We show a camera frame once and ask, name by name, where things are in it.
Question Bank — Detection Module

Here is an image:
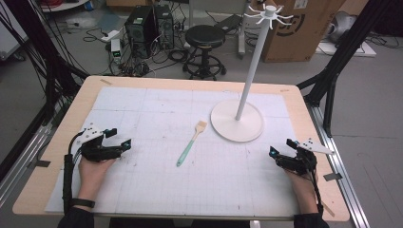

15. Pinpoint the flat black device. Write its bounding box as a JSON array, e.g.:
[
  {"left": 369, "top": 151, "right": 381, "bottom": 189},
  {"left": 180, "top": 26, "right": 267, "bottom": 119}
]
[{"left": 214, "top": 13, "right": 244, "bottom": 33}]

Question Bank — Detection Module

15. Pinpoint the black metal frame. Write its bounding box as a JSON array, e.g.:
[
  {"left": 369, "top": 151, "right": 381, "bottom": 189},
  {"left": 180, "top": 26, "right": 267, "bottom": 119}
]
[
  {"left": 297, "top": 0, "right": 394, "bottom": 138},
  {"left": 0, "top": 0, "right": 91, "bottom": 174}
]

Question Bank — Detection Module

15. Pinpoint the white hook stand rack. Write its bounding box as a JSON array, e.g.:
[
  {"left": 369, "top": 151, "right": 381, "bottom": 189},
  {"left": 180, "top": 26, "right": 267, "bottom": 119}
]
[{"left": 209, "top": 4, "right": 265, "bottom": 143}]

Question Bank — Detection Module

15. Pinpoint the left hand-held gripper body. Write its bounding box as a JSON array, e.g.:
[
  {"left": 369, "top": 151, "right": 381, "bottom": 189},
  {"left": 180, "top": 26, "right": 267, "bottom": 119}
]
[{"left": 77, "top": 126, "right": 124, "bottom": 163}]

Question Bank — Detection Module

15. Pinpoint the white power strip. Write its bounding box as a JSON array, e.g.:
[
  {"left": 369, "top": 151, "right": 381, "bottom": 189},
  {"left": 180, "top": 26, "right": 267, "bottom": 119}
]
[{"left": 100, "top": 28, "right": 122, "bottom": 43}]

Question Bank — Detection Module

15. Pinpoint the black wristband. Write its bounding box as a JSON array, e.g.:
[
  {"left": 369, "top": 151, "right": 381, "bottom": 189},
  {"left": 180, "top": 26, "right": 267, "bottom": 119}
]
[{"left": 69, "top": 198, "right": 96, "bottom": 209}]

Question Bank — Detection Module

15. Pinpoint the black round stool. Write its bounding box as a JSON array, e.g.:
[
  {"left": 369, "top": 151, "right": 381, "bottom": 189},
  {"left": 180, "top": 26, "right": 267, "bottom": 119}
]
[{"left": 182, "top": 24, "right": 228, "bottom": 82}]

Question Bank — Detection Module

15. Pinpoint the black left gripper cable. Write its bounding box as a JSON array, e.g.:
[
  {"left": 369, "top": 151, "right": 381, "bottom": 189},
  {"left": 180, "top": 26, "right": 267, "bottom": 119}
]
[{"left": 62, "top": 130, "right": 86, "bottom": 217}]

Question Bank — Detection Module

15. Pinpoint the large black computer tower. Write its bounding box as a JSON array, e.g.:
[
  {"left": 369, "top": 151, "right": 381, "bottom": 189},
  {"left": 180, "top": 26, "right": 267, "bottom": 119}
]
[{"left": 124, "top": 5, "right": 157, "bottom": 60}]

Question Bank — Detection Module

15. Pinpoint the white grid mat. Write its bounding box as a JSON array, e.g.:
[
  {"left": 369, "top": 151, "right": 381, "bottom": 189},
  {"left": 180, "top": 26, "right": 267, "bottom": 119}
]
[{"left": 44, "top": 85, "right": 302, "bottom": 215}]

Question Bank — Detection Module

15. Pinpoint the tangle of black floor cables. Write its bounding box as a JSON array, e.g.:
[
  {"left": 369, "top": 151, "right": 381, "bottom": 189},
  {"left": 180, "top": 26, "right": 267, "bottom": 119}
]
[{"left": 83, "top": 27, "right": 191, "bottom": 79}]

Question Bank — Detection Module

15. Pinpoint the person's right hand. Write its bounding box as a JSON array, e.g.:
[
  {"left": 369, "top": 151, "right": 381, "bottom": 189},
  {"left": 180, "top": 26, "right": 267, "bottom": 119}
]
[{"left": 284, "top": 169, "right": 318, "bottom": 204}]

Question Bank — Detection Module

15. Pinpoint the white device with green display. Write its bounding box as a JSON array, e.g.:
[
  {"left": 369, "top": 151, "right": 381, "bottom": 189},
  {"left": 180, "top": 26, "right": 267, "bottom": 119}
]
[{"left": 109, "top": 38, "right": 124, "bottom": 65}]

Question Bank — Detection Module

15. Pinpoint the aluminium rail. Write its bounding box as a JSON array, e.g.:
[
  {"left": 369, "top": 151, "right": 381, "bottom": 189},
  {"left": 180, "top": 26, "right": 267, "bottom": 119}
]
[
  {"left": 0, "top": 122, "right": 54, "bottom": 208},
  {"left": 304, "top": 102, "right": 371, "bottom": 228}
]

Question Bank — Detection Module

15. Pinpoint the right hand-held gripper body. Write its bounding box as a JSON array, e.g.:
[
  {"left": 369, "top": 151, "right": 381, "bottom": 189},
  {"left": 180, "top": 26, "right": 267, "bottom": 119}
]
[{"left": 274, "top": 137, "right": 336, "bottom": 176}]

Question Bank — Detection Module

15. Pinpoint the person's left hand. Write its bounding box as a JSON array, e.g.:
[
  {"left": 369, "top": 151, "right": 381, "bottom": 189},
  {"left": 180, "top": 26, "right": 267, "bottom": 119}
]
[{"left": 77, "top": 157, "right": 116, "bottom": 200}]

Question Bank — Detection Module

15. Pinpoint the white flat board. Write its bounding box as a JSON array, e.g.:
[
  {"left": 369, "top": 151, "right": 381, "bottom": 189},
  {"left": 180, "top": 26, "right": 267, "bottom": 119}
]
[{"left": 316, "top": 40, "right": 378, "bottom": 59}]

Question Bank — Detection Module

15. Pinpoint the slim black computer tower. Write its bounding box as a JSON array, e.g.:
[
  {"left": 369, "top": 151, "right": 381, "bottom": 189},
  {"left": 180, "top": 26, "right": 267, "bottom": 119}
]
[{"left": 153, "top": 4, "right": 176, "bottom": 50}]

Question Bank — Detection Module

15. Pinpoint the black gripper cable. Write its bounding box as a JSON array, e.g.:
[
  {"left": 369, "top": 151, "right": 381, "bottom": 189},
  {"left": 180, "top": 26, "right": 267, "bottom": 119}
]
[
  {"left": 62, "top": 130, "right": 86, "bottom": 217},
  {"left": 307, "top": 169, "right": 325, "bottom": 217}
]

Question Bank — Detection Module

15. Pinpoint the white round table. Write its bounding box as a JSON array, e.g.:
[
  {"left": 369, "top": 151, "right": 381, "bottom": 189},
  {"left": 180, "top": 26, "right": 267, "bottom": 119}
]
[{"left": 40, "top": 0, "right": 90, "bottom": 13}]

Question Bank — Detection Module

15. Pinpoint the brown cardboard box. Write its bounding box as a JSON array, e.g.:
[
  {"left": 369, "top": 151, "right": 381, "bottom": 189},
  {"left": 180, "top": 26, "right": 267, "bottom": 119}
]
[{"left": 259, "top": 0, "right": 347, "bottom": 64}]

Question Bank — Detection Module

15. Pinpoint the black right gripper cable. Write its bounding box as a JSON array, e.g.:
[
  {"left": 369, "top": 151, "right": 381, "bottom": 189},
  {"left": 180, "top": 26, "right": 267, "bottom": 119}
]
[{"left": 307, "top": 169, "right": 325, "bottom": 217}]

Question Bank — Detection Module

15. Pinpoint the green-handled spatula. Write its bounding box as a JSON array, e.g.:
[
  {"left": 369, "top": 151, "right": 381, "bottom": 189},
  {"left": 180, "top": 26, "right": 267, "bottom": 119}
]
[{"left": 175, "top": 120, "right": 209, "bottom": 168}]

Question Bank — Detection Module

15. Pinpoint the grey rounded object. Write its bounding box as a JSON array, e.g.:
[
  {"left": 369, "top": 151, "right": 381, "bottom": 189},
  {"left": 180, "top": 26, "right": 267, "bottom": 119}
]
[{"left": 325, "top": 10, "right": 358, "bottom": 45}]

